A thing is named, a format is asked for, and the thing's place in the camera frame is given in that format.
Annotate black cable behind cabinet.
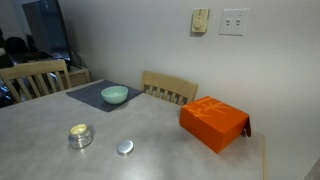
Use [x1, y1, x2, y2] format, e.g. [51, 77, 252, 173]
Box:
[69, 46, 88, 69]

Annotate white light switch plate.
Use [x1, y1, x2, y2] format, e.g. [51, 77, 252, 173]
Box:
[218, 8, 251, 37]

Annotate orange cardboard box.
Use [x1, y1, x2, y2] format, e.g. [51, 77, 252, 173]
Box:
[179, 95, 252, 154]

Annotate dark flat screen monitor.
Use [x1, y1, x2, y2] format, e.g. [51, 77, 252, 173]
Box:
[21, 0, 72, 61]

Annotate silver candle tin container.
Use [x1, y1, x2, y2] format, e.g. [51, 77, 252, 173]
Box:
[68, 123, 95, 149]

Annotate light wooden slatted chair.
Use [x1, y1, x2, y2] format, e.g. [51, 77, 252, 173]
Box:
[139, 70, 200, 107]
[0, 59, 73, 104]

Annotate small wooden side cabinet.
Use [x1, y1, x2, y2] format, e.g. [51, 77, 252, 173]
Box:
[61, 65, 93, 88]

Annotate beige wall thermostat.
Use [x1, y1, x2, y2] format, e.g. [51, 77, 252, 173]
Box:
[191, 8, 211, 34]

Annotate dark blue cloth placemat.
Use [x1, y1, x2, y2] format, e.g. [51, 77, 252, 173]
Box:
[65, 79, 144, 113]

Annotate teal ceramic bowl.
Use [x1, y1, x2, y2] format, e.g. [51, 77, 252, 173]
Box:
[100, 85, 130, 105]

